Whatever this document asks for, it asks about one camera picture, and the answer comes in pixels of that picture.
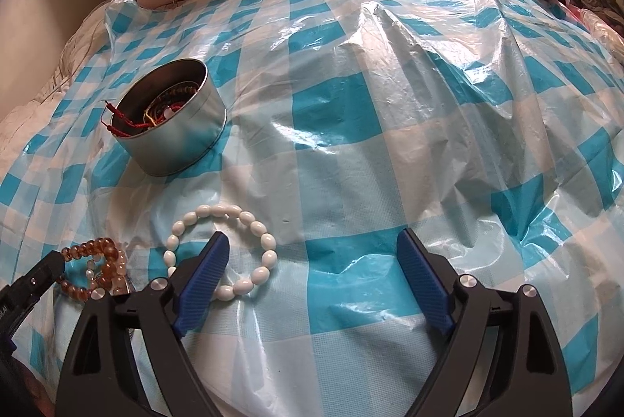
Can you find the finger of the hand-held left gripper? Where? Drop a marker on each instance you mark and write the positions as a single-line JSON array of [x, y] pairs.
[[39, 275]]

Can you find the blue checked plastic sheet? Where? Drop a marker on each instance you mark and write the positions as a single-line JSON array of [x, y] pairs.
[[365, 129]]

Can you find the round metal tin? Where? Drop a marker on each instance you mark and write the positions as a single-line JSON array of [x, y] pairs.
[[180, 139]]

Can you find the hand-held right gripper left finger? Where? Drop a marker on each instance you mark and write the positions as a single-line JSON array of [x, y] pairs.
[[204, 280]]

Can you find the pink plastic bag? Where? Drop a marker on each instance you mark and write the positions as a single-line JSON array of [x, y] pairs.
[[602, 27]]

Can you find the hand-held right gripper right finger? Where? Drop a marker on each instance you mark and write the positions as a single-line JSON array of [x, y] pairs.
[[424, 280]]

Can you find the white quilt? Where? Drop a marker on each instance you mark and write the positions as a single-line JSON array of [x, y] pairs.
[[58, 56]]

